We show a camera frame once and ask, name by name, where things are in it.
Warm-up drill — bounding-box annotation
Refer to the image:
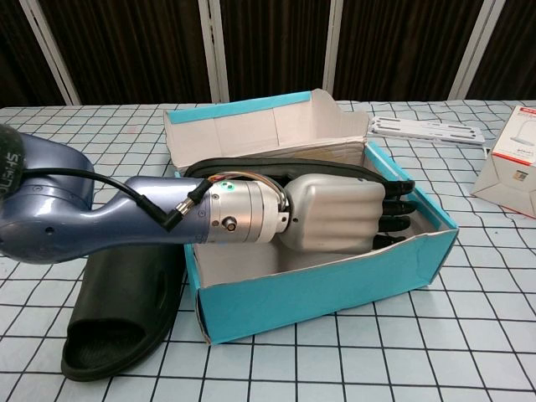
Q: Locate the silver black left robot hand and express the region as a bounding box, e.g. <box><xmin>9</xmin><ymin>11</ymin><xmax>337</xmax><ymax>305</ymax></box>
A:
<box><xmin>278</xmin><ymin>169</ymin><xmax>420</xmax><ymax>255</ymax></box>

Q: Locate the black rubber slipper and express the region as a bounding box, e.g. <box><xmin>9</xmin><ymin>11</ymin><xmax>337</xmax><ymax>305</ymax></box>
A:
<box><xmin>60</xmin><ymin>245</ymin><xmax>188</xmax><ymax>383</ymax></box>
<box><xmin>183</xmin><ymin>157</ymin><xmax>415</xmax><ymax>198</ymax></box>

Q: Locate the light blue cardboard shoe box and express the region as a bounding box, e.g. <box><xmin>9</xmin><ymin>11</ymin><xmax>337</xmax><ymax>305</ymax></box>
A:
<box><xmin>162</xmin><ymin>87</ymin><xmax>460</xmax><ymax>347</ymax></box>

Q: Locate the white red lamp box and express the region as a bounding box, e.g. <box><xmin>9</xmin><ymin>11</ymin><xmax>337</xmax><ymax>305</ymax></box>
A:
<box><xmin>471</xmin><ymin>104</ymin><xmax>536</xmax><ymax>219</ymax></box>

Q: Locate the white folding stand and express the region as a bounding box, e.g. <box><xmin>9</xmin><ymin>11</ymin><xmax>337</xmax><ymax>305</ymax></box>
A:
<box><xmin>366</xmin><ymin>113</ymin><xmax>487</xmax><ymax>146</ymax></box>

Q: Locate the white black checked tablecloth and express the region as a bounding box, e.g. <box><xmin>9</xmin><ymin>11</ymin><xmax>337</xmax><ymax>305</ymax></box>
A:
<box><xmin>0</xmin><ymin>99</ymin><xmax>536</xmax><ymax>402</ymax></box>

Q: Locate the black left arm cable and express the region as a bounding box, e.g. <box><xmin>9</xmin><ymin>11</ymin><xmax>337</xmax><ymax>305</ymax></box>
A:
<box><xmin>23</xmin><ymin>167</ymin><xmax>219</xmax><ymax>234</ymax></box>

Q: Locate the white metal frame post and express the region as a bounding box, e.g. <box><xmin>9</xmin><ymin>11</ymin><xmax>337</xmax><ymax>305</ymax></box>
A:
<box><xmin>197</xmin><ymin>0</ymin><xmax>230</xmax><ymax>104</ymax></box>
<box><xmin>321</xmin><ymin>0</ymin><xmax>349</xmax><ymax>102</ymax></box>
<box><xmin>448</xmin><ymin>0</ymin><xmax>503</xmax><ymax>101</ymax></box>
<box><xmin>18</xmin><ymin>0</ymin><xmax>81</xmax><ymax>106</ymax></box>

